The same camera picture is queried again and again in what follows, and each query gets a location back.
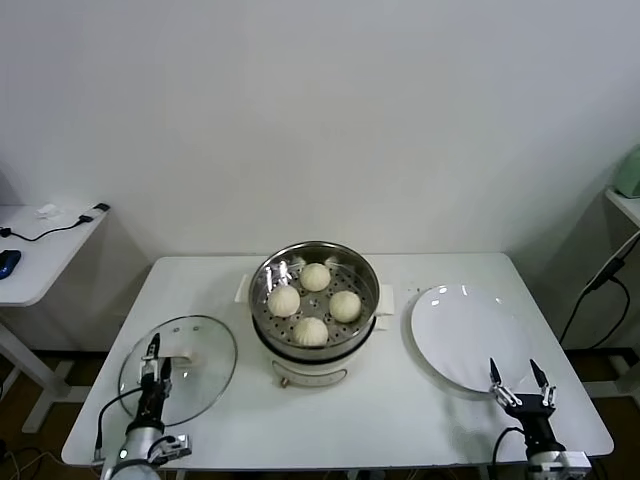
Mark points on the white steamed baozi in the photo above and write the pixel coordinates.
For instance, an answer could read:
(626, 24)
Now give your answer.
(315, 276)
(310, 331)
(345, 306)
(283, 301)

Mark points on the pale green appliance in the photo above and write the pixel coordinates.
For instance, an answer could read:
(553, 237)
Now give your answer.
(629, 172)

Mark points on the stainless steel steamer basket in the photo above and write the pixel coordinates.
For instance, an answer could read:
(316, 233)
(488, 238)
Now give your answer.
(350, 280)

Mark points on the blue computer mouse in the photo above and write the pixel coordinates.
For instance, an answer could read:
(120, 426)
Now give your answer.
(10, 262)

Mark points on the white round plate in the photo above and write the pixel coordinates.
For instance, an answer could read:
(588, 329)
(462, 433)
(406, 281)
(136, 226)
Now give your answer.
(460, 335)

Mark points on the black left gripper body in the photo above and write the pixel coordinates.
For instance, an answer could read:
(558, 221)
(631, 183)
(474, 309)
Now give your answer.
(150, 407)

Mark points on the small white desk object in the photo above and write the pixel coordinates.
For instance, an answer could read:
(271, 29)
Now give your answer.
(47, 210)

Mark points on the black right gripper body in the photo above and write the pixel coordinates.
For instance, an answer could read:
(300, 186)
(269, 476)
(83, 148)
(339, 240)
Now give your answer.
(532, 415)

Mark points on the white side desk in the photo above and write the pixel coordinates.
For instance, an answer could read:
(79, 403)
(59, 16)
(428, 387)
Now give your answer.
(45, 260)

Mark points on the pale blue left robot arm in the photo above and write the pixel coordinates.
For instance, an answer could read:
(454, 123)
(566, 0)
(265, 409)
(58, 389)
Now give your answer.
(135, 455)

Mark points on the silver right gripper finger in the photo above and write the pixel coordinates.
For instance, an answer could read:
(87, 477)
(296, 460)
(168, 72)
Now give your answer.
(542, 385)
(502, 387)

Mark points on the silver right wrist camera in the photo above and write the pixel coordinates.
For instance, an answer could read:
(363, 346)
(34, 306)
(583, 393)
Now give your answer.
(562, 461)

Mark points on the round glass pot lid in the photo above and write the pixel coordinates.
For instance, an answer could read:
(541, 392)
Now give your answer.
(205, 360)

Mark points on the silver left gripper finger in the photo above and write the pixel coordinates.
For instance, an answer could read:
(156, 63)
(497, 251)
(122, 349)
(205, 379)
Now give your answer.
(150, 360)
(166, 375)

